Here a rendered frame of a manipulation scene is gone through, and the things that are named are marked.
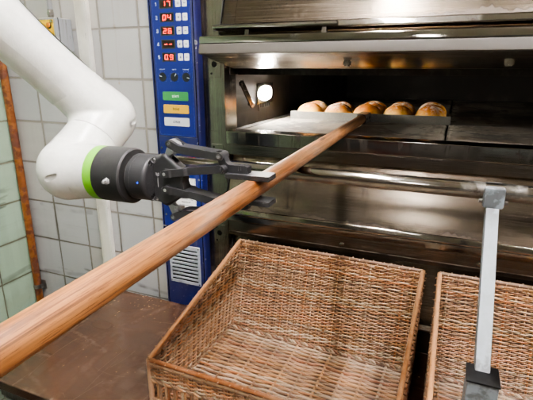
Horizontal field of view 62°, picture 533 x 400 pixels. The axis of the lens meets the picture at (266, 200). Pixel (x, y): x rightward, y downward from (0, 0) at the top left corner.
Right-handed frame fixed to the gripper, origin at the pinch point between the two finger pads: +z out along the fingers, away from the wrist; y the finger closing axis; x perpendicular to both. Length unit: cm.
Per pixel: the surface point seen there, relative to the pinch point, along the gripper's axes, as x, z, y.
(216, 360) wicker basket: -33, -26, 60
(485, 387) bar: 0.9, 34.7, 24.3
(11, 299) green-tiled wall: -49, -125, 71
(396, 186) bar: -22.0, 18.9, 3.6
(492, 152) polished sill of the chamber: -59, 37, 3
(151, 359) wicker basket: -11, -30, 46
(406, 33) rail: -45, 16, -24
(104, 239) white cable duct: -59, -85, 43
